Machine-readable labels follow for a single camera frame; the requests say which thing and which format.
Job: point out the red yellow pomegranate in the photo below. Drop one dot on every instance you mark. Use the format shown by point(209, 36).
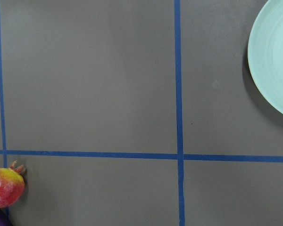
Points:
point(12, 184)

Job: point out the light green plate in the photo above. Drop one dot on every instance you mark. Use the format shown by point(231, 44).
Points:
point(265, 53)

